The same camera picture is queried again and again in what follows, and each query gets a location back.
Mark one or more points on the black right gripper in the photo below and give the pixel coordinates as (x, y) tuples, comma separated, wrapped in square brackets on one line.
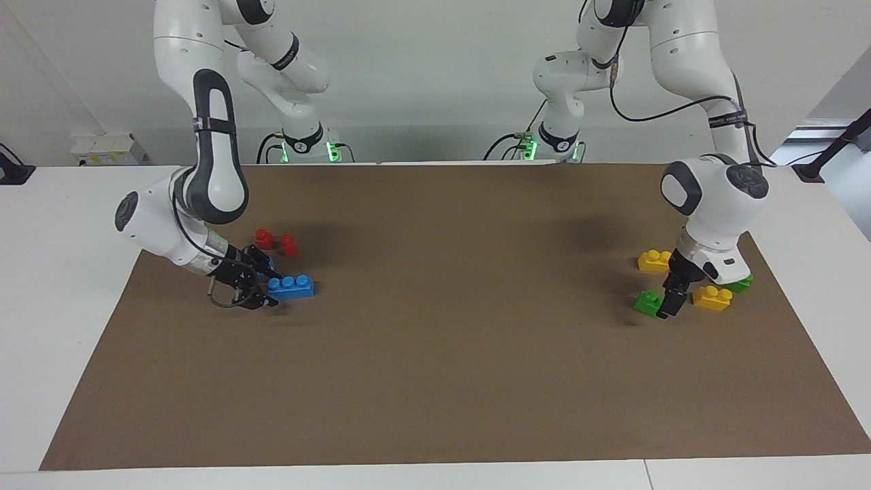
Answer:
[(231, 275)]

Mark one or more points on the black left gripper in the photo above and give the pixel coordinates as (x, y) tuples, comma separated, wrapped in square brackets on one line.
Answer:
[(686, 269)]

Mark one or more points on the green two-stud toy block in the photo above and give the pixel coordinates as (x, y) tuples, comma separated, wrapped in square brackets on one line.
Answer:
[(648, 303), (743, 282)]

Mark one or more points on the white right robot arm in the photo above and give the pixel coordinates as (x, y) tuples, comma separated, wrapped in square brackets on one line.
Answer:
[(184, 54)]

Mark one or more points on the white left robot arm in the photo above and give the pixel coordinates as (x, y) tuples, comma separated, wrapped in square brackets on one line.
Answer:
[(708, 197)]

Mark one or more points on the yellow two-stud toy block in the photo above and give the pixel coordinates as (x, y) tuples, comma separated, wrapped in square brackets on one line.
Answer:
[(712, 299), (654, 262)]

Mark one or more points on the red one-stud toy block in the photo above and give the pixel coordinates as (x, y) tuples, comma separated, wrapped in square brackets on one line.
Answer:
[(264, 239), (289, 246)]

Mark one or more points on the brown table mat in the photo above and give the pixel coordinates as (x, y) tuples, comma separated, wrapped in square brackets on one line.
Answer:
[(435, 381)]

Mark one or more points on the black stand leg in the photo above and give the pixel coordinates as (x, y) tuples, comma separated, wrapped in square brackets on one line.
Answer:
[(827, 153)]

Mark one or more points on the black table clamp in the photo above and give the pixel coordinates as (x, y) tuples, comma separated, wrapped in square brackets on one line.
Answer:
[(15, 173)]

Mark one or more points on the white wall socket box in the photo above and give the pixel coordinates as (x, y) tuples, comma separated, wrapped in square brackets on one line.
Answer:
[(105, 148)]

